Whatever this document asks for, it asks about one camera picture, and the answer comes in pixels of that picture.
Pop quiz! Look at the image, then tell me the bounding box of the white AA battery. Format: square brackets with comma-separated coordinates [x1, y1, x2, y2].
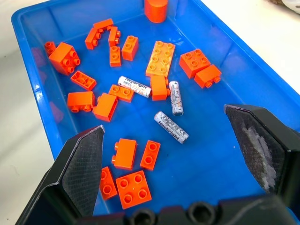
[118, 75, 152, 98]
[168, 81, 184, 117]
[153, 111, 190, 144]

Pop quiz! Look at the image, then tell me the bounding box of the white rounded object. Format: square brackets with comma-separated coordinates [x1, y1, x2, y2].
[278, 0, 300, 14]

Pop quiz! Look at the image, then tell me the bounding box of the orange cylinder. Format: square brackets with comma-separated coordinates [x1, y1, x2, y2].
[143, 0, 169, 24]

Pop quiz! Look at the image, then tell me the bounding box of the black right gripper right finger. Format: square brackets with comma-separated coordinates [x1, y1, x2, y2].
[223, 104, 300, 210]

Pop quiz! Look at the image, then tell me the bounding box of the light orange eight-stud plate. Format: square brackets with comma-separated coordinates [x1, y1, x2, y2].
[145, 41, 176, 78]

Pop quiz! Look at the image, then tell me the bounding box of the blue plastic bin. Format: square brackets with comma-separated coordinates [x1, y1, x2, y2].
[11, 0, 300, 219]

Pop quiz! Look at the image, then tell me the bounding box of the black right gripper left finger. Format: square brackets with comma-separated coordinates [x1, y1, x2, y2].
[15, 125, 105, 225]

